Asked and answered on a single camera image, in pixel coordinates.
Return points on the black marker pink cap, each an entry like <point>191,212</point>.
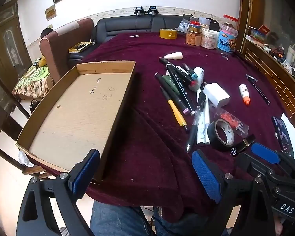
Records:
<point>168,89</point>
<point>180,88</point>

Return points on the maroon tablecloth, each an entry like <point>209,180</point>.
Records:
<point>142,137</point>

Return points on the yellow tape roll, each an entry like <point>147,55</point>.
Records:
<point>166,36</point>

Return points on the leaf-print blanket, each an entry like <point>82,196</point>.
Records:
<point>32,84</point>

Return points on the orange-labelled jar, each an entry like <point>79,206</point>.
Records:
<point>193,39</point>

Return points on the black smartphone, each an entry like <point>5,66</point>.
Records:
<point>282,134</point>

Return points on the small cream dropper bottle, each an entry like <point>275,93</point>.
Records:
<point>175,55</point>

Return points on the green lighter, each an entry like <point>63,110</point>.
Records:
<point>170,83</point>

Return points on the black leather sofa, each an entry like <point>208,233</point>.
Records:
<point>127,25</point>

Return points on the yellow wall plaque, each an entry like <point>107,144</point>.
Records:
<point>51,12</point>

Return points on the small white orange-capped bottle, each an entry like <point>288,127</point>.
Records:
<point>243,92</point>

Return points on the black and gold lipstick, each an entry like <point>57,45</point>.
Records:
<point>243,144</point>

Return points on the black marker blue cap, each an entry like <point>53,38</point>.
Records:
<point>188,68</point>

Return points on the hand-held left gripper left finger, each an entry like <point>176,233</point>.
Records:
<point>86,174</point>

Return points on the gold box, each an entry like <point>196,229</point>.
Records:
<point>80,47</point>

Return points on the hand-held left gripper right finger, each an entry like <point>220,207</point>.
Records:
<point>206,174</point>

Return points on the blue-labelled jar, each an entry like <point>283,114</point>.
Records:
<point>226,40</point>

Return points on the yellow and black pen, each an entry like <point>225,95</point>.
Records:
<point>175,110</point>

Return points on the red box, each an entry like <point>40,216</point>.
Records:
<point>258,33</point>

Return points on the clear jar red lid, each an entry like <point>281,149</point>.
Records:
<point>231,18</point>

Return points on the silver foil bag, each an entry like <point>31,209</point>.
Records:
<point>183,25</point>

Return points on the dark wooden chair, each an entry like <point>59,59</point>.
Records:
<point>14,98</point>

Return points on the white plastic jar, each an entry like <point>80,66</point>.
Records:
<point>209,39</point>

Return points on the wooden door frame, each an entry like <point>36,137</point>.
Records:
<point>245,17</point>

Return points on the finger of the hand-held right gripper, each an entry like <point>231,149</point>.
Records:
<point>253,164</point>
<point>264,152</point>

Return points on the black marker red cap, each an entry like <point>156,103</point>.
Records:
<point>172,70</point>

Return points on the white paper sheet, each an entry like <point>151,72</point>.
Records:
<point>294,132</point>

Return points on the clear gel pen black grip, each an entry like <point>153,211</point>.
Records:
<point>194,127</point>

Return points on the clear plastic container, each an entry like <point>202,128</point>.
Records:
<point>205,22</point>

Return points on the clear packet orange contents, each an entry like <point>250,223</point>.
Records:
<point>232,119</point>

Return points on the white kettle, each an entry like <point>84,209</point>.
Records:
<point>290,52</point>

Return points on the wooden side cabinet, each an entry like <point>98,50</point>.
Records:
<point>268,68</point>

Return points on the black tape roll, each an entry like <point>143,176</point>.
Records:
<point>212,135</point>

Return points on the shallow cardboard box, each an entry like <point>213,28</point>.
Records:
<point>76,113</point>

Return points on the small clear cap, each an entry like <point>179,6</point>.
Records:
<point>225,56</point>

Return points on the brown armchair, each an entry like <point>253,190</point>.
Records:
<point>64,44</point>

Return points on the large white power adapter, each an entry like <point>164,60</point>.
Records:
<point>215,93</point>

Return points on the colourful tin can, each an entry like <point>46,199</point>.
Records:
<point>195,27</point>

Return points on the person's blue jeans leg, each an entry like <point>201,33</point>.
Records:
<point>113,221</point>

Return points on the black device blue top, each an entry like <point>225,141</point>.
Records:
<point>153,10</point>
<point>139,11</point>

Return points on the thin black pen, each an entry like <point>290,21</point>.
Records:
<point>258,88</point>

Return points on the carved wooden cabinet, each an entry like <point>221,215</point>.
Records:
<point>5,41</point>

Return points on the clear plastic bag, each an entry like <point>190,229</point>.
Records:
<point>23,158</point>

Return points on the white cylindrical bottle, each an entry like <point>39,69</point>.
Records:
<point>199,75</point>

